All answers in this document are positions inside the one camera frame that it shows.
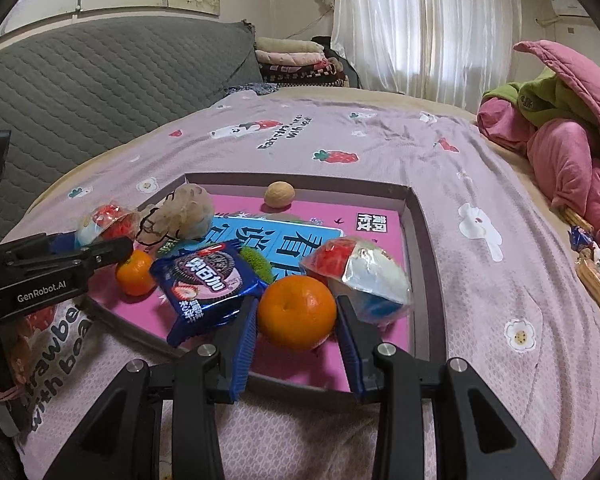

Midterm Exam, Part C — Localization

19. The dark cloth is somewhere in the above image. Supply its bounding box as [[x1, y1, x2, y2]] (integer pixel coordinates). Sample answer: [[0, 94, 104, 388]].
[[311, 35, 361, 88]]

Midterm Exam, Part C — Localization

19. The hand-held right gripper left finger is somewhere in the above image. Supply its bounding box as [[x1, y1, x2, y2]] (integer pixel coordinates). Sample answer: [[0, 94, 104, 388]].
[[42, 295, 261, 480]]

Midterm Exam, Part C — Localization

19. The white curtain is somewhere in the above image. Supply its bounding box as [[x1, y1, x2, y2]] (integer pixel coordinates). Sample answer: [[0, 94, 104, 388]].
[[330, 0, 524, 107]]

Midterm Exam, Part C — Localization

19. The blue candy wrapper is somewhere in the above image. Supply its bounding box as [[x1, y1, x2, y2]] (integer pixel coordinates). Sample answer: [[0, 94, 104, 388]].
[[569, 224, 594, 252]]

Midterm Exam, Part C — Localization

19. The grey quilted headboard cover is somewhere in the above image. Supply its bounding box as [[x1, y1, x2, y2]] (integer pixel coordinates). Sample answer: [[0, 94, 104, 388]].
[[0, 20, 262, 247]]

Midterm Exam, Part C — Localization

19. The toy egg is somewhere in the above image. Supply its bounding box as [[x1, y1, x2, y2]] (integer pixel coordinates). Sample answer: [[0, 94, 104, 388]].
[[299, 238, 412, 329], [74, 202, 142, 250]]

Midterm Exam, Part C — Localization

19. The walnut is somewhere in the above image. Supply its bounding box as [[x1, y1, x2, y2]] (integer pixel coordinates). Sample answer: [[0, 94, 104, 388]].
[[263, 181, 296, 209]]

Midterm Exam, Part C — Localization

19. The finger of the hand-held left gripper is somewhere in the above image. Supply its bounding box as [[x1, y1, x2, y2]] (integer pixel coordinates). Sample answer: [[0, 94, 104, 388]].
[[0, 232, 79, 267], [4, 236, 134, 282]]

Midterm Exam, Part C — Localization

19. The pink and blue book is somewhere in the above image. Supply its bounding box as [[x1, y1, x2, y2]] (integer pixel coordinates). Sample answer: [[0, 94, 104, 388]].
[[86, 194, 412, 394]]

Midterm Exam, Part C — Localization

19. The yellow biscuit packet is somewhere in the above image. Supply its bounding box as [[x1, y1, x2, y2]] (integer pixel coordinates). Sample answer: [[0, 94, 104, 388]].
[[574, 255, 600, 304]]

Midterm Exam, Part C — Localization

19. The stack of folded blankets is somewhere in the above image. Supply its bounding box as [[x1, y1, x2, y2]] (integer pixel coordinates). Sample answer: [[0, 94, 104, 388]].
[[254, 36, 349, 89]]

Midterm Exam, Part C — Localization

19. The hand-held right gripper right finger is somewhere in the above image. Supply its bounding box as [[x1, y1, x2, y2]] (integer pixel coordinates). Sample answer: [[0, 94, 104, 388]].
[[335, 295, 557, 480]]

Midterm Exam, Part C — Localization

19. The green fuzzy scrunchie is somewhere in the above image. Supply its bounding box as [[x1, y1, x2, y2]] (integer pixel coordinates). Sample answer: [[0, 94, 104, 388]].
[[237, 247, 277, 284]]

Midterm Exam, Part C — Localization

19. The grey shallow cardboard box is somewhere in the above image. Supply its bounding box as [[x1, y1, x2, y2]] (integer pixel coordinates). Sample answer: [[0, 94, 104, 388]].
[[81, 172, 448, 402]]

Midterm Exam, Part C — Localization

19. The orange tangerine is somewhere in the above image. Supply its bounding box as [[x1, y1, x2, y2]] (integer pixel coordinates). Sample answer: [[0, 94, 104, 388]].
[[256, 274, 338, 352], [115, 249, 157, 297]]

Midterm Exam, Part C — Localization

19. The blue cookie packet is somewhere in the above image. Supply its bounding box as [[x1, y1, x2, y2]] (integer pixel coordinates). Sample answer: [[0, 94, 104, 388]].
[[149, 240, 269, 348]]

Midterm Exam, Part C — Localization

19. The white air conditioner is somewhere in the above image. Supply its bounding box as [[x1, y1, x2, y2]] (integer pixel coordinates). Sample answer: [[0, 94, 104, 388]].
[[549, 0, 592, 19]]

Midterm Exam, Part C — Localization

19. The green cloth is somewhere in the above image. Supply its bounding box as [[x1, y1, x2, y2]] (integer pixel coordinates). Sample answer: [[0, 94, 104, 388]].
[[481, 67, 600, 127]]

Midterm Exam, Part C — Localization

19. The pink quilt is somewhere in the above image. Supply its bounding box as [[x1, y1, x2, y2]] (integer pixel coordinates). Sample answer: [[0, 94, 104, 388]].
[[476, 39, 600, 257]]

